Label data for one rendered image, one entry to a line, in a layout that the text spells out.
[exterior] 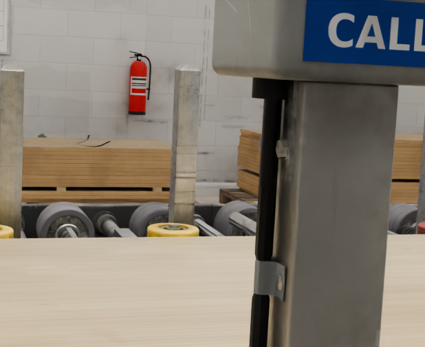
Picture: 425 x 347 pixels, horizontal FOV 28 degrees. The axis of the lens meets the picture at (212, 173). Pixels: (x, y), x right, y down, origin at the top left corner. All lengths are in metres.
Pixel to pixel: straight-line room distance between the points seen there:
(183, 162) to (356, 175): 1.12
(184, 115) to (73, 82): 6.10
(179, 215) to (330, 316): 1.13
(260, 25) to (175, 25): 7.38
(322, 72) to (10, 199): 1.13
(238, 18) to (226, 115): 7.51
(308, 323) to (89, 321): 0.58
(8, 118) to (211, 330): 0.62
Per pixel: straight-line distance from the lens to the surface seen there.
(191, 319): 0.88
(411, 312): 0.97
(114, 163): 6.29
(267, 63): 0.27
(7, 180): 1.37
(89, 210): 1.93
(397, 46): 0.28
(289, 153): 0.29
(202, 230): 1.85
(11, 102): 1.36
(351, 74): 0.27
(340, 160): 0.29
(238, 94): 7.83
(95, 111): 7.53
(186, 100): 1.40
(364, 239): 0.30
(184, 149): 1.41
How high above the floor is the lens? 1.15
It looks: 7 degrees down
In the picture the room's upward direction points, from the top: 3 degrees clockwise
